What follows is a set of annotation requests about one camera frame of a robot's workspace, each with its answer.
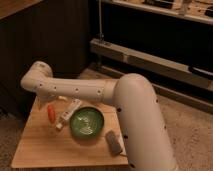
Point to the wooden shelf unit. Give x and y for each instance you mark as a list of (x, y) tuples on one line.
[(157, 44)]

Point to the wooden table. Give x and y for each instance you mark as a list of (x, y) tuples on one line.
[(42, 146)]

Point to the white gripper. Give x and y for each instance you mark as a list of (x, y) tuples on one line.
[(45, 98)]

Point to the metal pole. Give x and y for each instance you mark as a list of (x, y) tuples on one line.
[(101, 35)]

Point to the green bowl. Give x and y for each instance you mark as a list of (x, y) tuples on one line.
[(86, 123)]

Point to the white plastic bottle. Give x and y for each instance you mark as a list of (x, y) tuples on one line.
[(67, 113)]

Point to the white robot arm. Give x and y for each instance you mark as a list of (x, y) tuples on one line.
[(146, 140)]

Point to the grey sponge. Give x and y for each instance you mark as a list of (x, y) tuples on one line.
[(113, 143)]

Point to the dark wooden cabinet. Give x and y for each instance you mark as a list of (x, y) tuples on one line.
[(53, 31)]

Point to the orange red pepper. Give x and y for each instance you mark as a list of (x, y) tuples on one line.
[(51, 114)]

